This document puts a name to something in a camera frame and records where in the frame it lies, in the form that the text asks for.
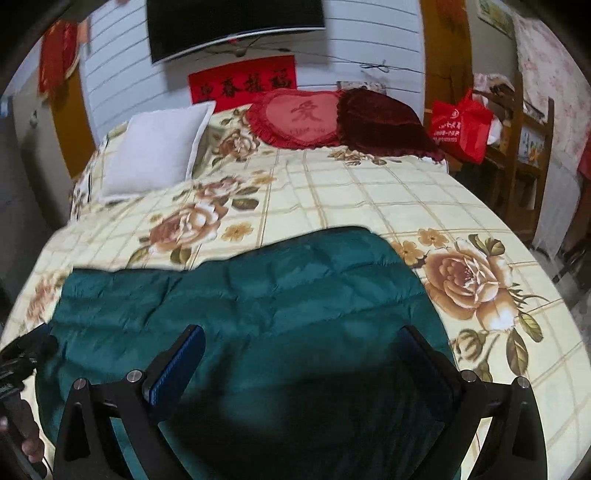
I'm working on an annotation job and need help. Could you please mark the framed wall picture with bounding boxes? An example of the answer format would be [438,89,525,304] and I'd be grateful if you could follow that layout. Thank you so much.
[475,0,515,35]

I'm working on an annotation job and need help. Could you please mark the red fringed wall hanging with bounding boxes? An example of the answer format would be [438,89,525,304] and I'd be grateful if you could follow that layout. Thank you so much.
[38,21,79,95]

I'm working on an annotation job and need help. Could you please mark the brown wooden door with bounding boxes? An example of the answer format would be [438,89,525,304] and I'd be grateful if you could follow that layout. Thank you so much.
[420,0,474,121]
[50,74,95,178]

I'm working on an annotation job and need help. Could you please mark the white pillow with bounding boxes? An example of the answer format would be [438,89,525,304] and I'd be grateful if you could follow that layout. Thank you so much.
[98,102,217,201]

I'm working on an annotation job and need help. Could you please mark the black wall television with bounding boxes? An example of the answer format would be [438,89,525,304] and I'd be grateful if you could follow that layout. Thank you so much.
[145,0,325,65]

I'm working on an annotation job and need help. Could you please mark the red plastic bag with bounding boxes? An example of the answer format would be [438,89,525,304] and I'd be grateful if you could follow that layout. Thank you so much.
[430,89,495,164]

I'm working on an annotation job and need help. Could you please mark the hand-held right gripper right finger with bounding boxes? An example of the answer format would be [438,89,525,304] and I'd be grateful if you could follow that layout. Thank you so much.
[397,325,548,480]

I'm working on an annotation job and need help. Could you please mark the dark red velvet pillow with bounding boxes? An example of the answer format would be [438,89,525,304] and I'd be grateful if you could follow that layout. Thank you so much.
[336,89,445,162]

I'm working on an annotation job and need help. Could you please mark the floral pink curtain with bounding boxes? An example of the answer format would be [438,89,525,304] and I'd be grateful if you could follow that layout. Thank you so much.
[512,11,591,171]

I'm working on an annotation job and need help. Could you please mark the red heart-shaped pillow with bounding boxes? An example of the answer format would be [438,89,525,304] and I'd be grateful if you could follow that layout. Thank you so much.
[246,89,345,149]

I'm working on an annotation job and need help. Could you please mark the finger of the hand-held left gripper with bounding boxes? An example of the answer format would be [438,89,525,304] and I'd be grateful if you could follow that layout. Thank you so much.
[27,323,59,366]

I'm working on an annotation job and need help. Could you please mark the person's left hand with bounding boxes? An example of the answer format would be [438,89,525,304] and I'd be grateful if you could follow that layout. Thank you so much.
[0,397,44,467]

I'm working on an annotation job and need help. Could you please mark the wooden shelf rack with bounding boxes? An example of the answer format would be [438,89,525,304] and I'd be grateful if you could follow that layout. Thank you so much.
[471,71,555,241]

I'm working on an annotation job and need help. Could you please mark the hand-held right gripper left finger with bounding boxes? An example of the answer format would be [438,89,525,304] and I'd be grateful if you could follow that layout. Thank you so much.
[54,324,206,480]

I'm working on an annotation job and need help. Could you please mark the bed with floral sheet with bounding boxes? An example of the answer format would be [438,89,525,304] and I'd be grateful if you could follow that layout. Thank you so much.
[0,104,591,480]

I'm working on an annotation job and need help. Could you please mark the red wall banner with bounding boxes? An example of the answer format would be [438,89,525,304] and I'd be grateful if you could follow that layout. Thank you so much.
[188,55,297,106]

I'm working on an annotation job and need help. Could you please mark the green puffer jacket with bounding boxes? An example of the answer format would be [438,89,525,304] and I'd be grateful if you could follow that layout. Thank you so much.
[36,226,462,480]

